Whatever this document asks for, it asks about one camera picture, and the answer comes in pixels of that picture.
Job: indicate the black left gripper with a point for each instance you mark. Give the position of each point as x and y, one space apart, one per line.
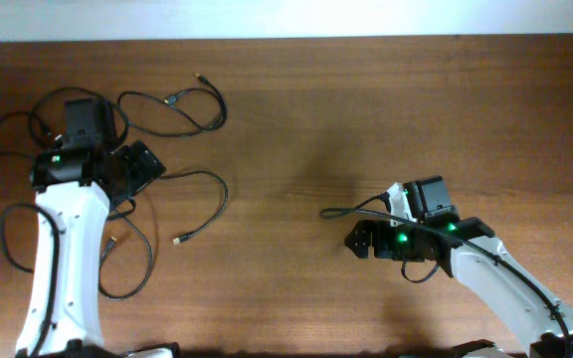
144 163

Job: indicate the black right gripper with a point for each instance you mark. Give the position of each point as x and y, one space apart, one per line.
383 249

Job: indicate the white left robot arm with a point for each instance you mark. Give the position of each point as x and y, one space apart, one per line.
77 185

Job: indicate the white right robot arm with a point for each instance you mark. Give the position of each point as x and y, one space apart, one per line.
478 259

